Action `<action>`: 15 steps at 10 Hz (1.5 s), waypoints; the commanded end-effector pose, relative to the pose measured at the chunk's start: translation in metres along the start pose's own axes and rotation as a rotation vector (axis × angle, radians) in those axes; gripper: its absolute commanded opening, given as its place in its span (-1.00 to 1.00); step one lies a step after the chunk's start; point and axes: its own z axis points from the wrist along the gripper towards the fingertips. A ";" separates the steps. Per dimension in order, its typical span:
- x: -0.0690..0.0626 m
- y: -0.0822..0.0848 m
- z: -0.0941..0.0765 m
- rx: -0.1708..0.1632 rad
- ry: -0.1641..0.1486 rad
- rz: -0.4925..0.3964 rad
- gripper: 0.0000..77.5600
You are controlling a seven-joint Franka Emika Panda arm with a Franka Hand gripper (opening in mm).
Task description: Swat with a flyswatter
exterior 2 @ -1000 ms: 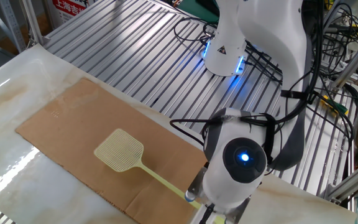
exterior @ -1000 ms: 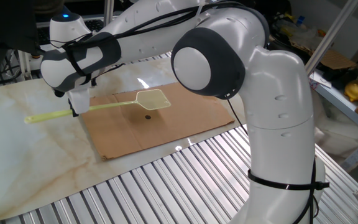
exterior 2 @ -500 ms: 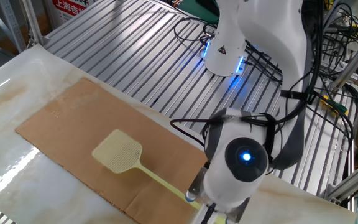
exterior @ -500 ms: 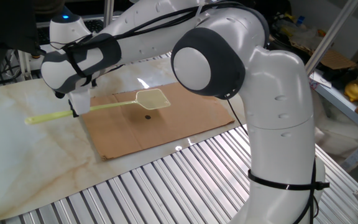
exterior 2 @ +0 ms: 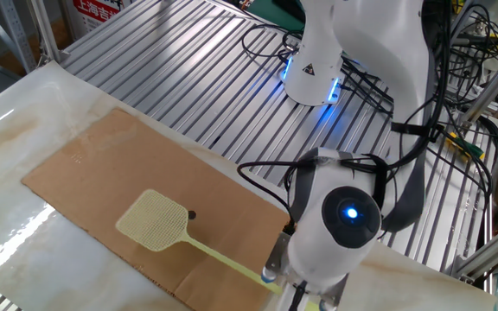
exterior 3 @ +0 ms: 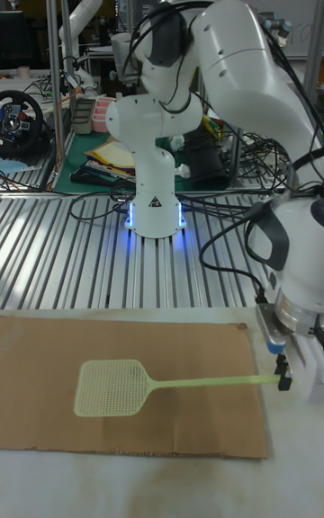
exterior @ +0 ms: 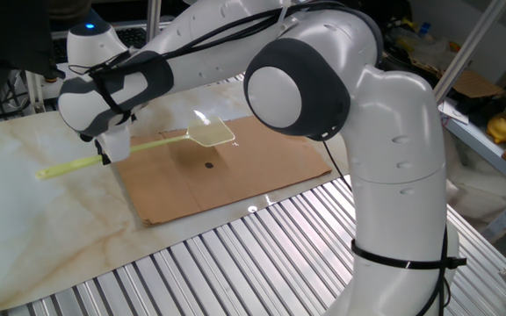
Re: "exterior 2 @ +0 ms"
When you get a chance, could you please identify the brown cardboard sheet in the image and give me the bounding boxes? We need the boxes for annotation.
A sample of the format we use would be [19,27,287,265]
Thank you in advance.
[21,106,291,311]

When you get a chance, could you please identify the yellow-green plastic flyswatter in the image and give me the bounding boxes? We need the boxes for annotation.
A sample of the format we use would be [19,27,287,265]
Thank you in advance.
[115,188,322,311]

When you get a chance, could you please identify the grey perforated post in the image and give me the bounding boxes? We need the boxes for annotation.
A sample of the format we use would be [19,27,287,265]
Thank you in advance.
[0,0,38,73]

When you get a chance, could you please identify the black cable bundle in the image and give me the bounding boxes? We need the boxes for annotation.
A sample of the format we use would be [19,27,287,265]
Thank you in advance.
[239,0,498,208]

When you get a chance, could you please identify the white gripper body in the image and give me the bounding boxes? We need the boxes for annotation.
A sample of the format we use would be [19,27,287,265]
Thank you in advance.
[281,279,336,311]

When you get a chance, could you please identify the marble pattern board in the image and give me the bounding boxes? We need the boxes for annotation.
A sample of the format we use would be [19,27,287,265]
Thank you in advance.
[0,60,496,311]

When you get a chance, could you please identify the aluminium frame rail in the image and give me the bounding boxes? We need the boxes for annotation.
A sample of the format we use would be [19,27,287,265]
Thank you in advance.
[450,218,498,282]

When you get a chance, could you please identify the yellow and green connector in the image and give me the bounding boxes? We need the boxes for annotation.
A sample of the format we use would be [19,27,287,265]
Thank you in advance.
[444,131,487,162]

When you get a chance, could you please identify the black cable along robot arm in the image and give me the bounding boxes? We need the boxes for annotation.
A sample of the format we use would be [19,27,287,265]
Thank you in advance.
[236,0,451,225]

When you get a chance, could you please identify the aluminium frame post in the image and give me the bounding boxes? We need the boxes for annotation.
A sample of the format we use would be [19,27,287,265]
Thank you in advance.
[459,41,498,126]
[28,0,63,65]

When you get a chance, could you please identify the black gripper connector cable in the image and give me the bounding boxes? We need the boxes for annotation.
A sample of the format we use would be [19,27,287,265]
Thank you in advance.
[290,279,309,311]

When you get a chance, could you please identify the silver wrist mount blue ends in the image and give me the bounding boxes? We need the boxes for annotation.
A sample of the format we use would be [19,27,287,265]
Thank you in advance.
[262,232,348,311]

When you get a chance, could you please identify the dark green mat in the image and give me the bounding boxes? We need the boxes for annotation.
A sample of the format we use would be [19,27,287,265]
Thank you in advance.
[244,0,309,32]

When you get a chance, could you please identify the red and white sign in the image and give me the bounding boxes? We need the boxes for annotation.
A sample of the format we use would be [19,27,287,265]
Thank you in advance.
[72,0,125,35]

